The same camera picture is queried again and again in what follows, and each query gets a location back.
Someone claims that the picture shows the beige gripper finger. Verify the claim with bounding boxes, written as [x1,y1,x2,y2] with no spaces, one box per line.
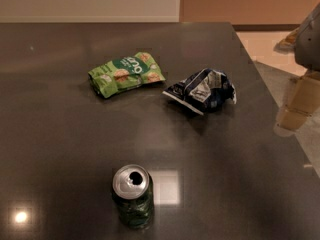
[276,71,320,131]

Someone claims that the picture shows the green soda can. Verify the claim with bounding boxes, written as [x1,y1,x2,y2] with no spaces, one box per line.
[112,164,154,229]

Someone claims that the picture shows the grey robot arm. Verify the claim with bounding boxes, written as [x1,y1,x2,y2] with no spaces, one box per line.
[276,4,320,132]

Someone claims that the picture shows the crumpled blue snack bag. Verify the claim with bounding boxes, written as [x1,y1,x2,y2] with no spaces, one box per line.
[163,68,237,115]

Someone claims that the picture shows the green snack bag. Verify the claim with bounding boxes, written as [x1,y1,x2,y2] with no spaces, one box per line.
[88,52,165,98]

